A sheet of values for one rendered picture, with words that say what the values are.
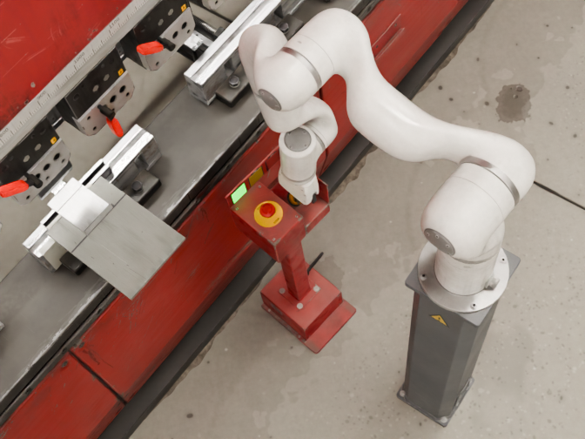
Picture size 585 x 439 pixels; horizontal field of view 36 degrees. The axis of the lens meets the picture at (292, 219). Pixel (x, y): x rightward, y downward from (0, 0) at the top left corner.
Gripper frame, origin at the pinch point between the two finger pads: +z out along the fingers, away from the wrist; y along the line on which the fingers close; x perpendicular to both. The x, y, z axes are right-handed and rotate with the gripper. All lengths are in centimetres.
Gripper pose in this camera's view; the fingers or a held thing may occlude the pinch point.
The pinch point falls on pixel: (299, 195)
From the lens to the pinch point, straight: 226.8
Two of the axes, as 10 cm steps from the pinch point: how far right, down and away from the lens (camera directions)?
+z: 0.3, 3.7, 9.3
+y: 7.3, 6.3, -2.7
